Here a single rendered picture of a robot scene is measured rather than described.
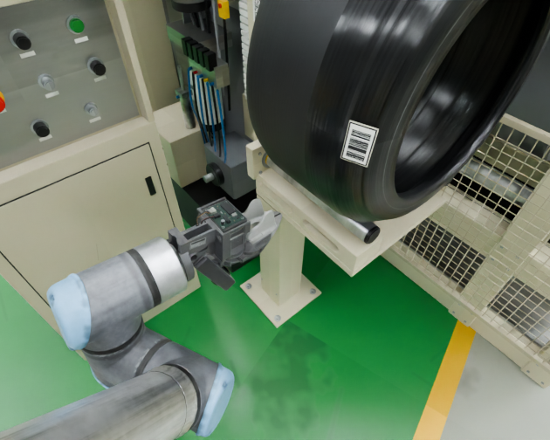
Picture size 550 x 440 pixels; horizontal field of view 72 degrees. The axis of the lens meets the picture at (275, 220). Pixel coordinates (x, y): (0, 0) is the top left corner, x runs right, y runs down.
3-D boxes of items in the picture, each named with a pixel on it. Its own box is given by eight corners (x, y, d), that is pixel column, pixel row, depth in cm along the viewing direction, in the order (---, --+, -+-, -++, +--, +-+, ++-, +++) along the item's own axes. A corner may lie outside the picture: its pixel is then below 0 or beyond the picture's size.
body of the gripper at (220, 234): (256, 221, 57) (185, 255, 51) (252, 257, 63) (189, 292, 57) (227, 194, 61) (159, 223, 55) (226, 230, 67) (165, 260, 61)
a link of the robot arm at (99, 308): (57, 322, 54) (30, 275, 48) (139, 281, 60) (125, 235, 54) (79, 370, 49) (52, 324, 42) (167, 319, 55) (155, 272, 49)
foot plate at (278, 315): (239, 286, 175) (239, 284, 174) (284, 257, 187) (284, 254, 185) (277, 328, 162) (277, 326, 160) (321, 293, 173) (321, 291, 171)
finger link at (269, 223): (295, 204, 64) (251, 226, 59) (291, 229, 68) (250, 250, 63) (283, 195, 65) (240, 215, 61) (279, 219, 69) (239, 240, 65)
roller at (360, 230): (266, 167, 99) (260, 157, 96) (278, 154, 100) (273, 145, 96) (367, 248, 82) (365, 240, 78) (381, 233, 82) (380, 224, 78)
